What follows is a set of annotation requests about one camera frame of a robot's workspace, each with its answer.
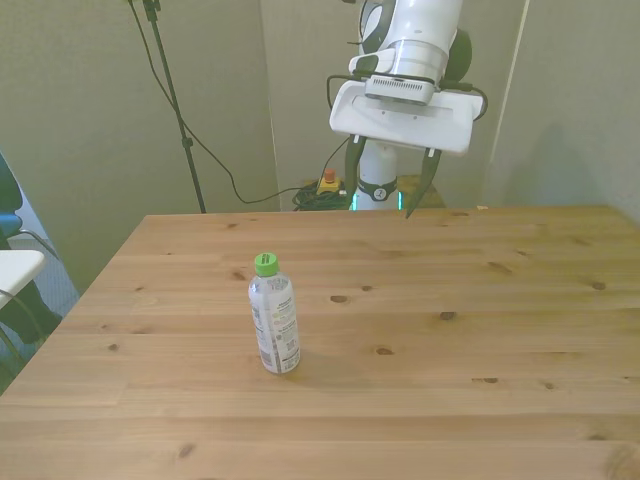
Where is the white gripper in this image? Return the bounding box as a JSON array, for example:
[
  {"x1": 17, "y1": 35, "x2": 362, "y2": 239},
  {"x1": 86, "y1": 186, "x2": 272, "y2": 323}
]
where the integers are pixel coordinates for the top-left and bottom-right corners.
[{"x1": 328, "y1": 74, "x2": 486, "y2": 221}]

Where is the black tripod camera stand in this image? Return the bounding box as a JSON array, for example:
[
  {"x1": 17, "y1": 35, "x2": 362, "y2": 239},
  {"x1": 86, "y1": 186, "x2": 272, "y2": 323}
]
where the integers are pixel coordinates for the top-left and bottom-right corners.
[{"x1": 127, "y1": 0, "x2": 209, "y2": 215}]

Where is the white chair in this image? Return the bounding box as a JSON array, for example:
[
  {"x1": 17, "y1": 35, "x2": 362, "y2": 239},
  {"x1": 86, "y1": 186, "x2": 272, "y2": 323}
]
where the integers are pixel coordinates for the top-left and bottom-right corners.
[{"x1": 0, "y1": 248, "x2": 48, "y2": 374}]

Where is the clear water bottle green cap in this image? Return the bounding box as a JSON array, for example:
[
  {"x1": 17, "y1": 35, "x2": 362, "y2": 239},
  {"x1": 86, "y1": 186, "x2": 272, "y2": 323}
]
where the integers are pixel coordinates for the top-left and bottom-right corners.
[{"x1": 247, "y1": 251, "x2": 302, "y2": 377}]

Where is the black tripod camera cable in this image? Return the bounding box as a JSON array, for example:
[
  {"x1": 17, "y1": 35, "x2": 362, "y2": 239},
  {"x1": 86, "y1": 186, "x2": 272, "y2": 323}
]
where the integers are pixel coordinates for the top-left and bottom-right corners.
[{"x1": 128, "y1": 0, "x2": 351, "y2": 205}]

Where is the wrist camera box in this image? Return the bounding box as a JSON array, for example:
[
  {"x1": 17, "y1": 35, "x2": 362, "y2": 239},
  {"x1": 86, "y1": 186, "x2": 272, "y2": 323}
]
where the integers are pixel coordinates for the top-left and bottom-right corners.
[{"x1": 363, "y1": 74, "x2": 442, "y2": 107}]

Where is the coiled cable bundle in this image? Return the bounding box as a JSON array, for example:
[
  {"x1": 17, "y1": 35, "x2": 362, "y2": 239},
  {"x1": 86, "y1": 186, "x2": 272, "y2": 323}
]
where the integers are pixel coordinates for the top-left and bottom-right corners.
[{"x1": 291, "y1": 181, "x2": 352, "y2": 212}]

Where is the yellow emergency stop button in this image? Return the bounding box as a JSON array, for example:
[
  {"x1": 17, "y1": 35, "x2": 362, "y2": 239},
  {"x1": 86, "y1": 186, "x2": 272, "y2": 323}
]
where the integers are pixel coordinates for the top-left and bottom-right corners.
[{"x1": 316, "y1": 168, "x2": 349, "y2": 198}]

